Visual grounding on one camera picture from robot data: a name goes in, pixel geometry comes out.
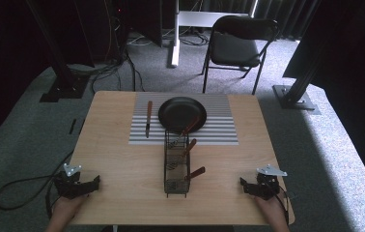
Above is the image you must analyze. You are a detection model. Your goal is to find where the white desk leg frame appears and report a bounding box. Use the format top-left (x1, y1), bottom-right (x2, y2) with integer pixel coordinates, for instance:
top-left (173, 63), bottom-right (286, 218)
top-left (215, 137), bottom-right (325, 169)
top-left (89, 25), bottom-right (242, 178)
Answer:
top-left (170, 0), bottom-right (260, 69)

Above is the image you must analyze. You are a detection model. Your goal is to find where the grey striped placemat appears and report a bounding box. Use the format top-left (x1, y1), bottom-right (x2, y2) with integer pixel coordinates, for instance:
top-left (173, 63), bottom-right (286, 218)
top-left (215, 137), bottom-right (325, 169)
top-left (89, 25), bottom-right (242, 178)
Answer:
top-left (128, 92), bottom-right (239, 146)

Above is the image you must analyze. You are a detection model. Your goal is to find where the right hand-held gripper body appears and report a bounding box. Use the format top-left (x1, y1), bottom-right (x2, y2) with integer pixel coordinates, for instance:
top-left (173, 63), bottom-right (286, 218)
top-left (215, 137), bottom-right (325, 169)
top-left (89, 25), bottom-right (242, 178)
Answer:
top-left (251, 163), bottom-right (289, 201)

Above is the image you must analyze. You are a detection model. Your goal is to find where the wooden-handled table knife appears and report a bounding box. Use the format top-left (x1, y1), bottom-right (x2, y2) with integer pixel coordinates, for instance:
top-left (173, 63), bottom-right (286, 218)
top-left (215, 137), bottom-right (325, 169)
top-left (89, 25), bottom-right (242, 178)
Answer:
top-left (144, 100), bottom-right (154, 139)

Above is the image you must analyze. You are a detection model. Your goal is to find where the black folding chair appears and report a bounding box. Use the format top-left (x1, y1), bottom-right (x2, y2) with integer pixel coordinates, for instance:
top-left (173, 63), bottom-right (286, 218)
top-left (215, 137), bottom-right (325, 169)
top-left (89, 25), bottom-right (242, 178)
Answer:
top-left (201, 14), bottom-right (281, 96)

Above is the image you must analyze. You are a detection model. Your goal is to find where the person's left hand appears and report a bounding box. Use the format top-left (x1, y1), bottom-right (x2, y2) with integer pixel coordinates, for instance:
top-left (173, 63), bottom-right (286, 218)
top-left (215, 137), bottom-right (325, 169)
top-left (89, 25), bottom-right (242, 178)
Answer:
top-left (51, 193), bottom-right (89, 224)

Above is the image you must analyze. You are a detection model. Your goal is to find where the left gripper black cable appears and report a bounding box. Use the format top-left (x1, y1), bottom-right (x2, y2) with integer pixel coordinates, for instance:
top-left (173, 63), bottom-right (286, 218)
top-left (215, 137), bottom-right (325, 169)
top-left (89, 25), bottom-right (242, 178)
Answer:
top-left (0, 150), bottom-right (75, 213)

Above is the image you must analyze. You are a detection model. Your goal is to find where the person's right hand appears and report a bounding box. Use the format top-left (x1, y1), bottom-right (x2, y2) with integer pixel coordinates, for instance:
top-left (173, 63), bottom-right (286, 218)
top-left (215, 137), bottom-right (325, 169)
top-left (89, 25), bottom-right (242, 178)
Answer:
top-left (254, 195), bottom-right (289, 227)

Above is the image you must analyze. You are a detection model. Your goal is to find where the black wire cutlery rack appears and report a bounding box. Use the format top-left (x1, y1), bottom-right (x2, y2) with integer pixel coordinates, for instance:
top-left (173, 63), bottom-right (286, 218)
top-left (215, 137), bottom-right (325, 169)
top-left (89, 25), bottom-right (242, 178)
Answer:
top-left (163, 128), bottom-right (192, 199)

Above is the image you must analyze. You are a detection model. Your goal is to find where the wooden-handled spoon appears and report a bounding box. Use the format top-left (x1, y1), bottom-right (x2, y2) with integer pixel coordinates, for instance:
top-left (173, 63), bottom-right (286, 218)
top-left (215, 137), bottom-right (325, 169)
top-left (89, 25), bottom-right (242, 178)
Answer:
top-left (166, 137), bottom-right (198, 171)

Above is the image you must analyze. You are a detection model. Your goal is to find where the wooden-handled fork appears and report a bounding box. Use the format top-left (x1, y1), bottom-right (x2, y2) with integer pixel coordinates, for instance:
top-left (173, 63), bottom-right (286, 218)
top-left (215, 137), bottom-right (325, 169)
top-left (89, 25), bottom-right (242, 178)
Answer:
top-left (169, 116), bottom-right (202, 150)

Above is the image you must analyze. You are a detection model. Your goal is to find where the bundle of floor cables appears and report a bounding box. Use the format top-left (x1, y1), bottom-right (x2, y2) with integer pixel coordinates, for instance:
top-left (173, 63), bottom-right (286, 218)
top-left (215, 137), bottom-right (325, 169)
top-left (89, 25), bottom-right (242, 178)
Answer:
top-left (66, 32), bottom-right (147, 95)

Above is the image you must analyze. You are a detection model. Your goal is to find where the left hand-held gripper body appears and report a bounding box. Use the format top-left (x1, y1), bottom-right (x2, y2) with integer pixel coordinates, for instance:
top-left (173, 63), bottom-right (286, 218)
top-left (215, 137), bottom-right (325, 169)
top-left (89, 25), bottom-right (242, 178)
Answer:
top-left (52, 162), bottom-right (91, 200)

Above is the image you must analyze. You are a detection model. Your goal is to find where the wooden-handled utensil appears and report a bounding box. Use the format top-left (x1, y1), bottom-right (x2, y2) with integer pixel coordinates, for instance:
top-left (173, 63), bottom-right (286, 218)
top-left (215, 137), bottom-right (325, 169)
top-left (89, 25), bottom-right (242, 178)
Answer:
top-left (165, 165), bottom-right (207, 191)

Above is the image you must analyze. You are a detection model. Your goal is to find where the black metal stand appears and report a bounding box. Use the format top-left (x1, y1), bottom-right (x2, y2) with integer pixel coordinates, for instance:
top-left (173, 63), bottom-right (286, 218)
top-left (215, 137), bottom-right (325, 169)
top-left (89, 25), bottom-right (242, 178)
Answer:
top-left (25, 0), bottom-right (91, 103)
top-left (271, 18), bottom-right (336, 116)

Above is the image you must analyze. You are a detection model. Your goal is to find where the black frying pan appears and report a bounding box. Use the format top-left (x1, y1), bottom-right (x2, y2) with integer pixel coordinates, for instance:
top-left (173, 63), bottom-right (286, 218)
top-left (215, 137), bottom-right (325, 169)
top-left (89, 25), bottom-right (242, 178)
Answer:
top-left (157, 96), bottom-right (209, 135)

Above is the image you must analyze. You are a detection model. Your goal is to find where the dark curtain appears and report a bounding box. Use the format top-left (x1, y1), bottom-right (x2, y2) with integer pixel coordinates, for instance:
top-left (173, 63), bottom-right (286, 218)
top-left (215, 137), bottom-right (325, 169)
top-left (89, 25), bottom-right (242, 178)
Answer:
top-left (179, 0), bottom-right (322, 42)

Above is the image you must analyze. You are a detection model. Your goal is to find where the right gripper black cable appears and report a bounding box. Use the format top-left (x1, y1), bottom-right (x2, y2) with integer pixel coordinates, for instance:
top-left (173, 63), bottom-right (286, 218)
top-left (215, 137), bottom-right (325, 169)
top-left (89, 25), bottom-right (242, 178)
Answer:
top-left (274, 187), bottom-right (291, 225)

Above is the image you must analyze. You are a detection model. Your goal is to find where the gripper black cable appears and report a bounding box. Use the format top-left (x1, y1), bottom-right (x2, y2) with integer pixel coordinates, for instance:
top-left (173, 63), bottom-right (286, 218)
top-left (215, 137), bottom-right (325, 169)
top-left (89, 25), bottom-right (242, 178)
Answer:
top-left (274, 187), bottom-right (291, 225)
top-left (0, 150), bottom-right (75, 213)

